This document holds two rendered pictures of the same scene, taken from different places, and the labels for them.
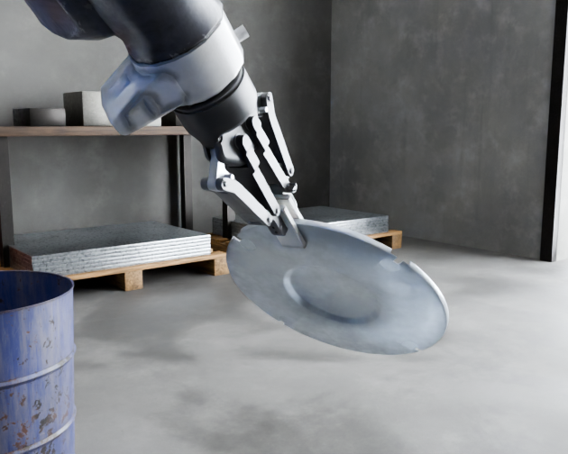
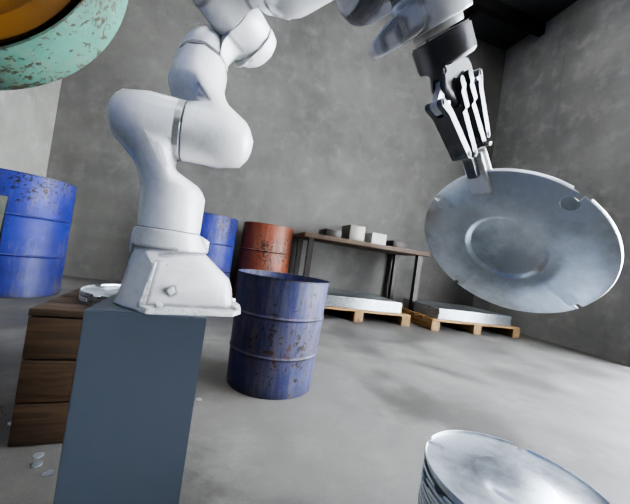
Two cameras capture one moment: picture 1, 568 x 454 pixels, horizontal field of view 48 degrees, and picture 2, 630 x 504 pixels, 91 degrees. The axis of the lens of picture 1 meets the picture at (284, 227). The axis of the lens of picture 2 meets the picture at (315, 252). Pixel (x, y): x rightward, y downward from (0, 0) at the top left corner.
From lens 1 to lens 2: 0.33 m
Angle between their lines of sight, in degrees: 25
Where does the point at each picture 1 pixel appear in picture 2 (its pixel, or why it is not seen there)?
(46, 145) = (330, 249)
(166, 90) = (414, 14)
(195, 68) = not seen: outside the picture
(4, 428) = (280, 344)
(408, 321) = (575, 271)
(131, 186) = (365, 276)
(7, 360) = (289, 307)
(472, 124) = not seen: hidden behind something
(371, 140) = not seen: hidden behind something
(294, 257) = (479, 209)
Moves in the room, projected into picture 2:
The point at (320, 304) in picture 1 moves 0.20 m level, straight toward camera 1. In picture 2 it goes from (491, 261) to (502, 251)
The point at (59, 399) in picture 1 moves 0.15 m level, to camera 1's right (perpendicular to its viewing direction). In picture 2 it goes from (309, 339) to (343, 348)
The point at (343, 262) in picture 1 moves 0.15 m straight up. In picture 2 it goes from (522, 208) to (535, 110)
